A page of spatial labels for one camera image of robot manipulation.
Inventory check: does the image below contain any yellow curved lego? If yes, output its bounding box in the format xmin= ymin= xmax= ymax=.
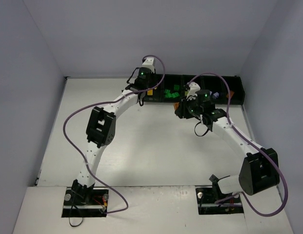
xmin=147 ymin=90 xmax=153 ymax=96

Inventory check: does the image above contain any brown lego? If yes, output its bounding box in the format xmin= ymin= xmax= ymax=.
xmin=173 ymin=102 xmax=180 ymax=111

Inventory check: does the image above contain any dark green lego brick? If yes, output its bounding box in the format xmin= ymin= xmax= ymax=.
xmin=172 ymin=92 xmax=180 ymax=98

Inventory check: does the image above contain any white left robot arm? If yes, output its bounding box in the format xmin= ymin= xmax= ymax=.
xmin=71 ymin=65 xmax=155 ymax=204

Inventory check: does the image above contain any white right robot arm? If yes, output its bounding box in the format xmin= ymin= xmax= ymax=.
xmin=174 ymin=90 xmax=280 ymax=195

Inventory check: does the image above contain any green lego in tray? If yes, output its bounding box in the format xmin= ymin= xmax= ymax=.
xmin=164 ymin=93 xmax=173 ymax=98

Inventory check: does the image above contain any black compartment tray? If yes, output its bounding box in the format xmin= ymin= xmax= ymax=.
xmin=144 ymin=74 xmax=245 ymax=105

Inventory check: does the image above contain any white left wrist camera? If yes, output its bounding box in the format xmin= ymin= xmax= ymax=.
xmin=142 ymin=57 xmax=155 ymax=73

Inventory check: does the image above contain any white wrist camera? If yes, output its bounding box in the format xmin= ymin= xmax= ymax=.
xmin=142 ymin=57 xmax=155 ymax=73
xmin=186 ymin=82 xmax=201 ymax=101

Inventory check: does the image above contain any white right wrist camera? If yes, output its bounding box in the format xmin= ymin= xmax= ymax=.
xmin=186 ymin=82 xmax=201 ymax=101

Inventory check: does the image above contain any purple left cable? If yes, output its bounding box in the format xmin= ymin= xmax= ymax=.
xmin=62 ymin=55 xmax=166 ymax=214

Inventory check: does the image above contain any purple cable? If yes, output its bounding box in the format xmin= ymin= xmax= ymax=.
xmin=187 ymin=72 xmax=288 ymax=217
xmin=62 ymin=55 xmax=166 ymax=214

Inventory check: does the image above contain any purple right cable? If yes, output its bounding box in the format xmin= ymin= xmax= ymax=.
xmin=187 ymin=72 xmax=288 ymax=217

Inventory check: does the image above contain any right base mount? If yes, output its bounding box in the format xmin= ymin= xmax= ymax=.
xmin=195 ymin=186 xmax=244 ymax=215

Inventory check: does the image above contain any base mount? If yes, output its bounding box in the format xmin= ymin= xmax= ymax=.
xmin=195 ymin=186 xmax=244 ymax=215
xmin=61 ymin=188 xmax=109 ymax=218

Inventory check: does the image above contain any left base mount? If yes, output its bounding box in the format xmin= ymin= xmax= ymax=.
xmin=61 ymin=188 xmax=109 ymax=218

